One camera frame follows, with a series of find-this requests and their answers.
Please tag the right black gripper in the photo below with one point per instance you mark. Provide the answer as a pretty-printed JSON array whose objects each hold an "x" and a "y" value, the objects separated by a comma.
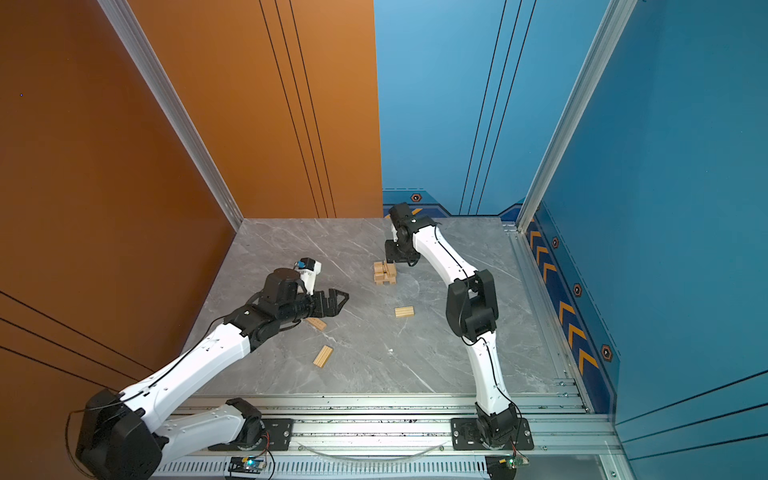
[{"x": 391, "y": 255}]

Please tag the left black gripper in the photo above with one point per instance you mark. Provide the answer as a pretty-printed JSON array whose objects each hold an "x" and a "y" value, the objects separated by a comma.
[{"x": 333, "y": 309}]

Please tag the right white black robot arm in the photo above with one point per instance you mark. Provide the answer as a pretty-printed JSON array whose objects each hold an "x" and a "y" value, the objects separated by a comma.
[{"x": 472, "y": 313}]

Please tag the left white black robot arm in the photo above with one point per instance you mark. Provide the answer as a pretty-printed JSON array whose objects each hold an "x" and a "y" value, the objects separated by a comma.
[{"x": 130, "y": 434}]

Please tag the left green circuit board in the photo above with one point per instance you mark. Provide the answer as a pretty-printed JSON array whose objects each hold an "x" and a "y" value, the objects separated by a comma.
[{"x": 248, "y": 467}]

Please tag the green circuit board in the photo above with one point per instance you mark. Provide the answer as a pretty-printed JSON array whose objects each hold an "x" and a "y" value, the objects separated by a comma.
[
  {"x": 248, "y": 467},
  {"x": 504, "y": 467}
]

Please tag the right green circuit board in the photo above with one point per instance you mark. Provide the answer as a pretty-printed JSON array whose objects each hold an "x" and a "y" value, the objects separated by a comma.
[{"x": 504, "y": 467}]

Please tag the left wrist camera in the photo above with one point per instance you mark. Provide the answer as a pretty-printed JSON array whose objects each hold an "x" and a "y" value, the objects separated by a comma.
[{"x": 308, "y": 270}]

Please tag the aluminium rail frame front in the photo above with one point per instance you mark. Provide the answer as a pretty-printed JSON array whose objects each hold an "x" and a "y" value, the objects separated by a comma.
[{"x": 408, "y": 436}]

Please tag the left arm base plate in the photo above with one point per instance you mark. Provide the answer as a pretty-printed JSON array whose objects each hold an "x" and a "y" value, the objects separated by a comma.
[{"x": 266, "y": 434}]

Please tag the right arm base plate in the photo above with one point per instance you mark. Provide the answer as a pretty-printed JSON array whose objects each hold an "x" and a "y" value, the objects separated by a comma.
[{"x": 466, "y": 436}]

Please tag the right aluminium corner post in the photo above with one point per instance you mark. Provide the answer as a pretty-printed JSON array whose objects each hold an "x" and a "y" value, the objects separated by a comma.
[{"x": 609, "y": 32}]

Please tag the aluminium corner post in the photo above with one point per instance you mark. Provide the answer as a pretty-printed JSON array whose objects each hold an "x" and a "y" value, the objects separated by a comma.
[
  {"x": 609, "y": 32},
  {"x": 132, "y": 36}
]

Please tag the left aluminium corner post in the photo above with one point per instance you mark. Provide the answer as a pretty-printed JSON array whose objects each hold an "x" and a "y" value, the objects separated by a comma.
[{"x": 132, "y": 36}]

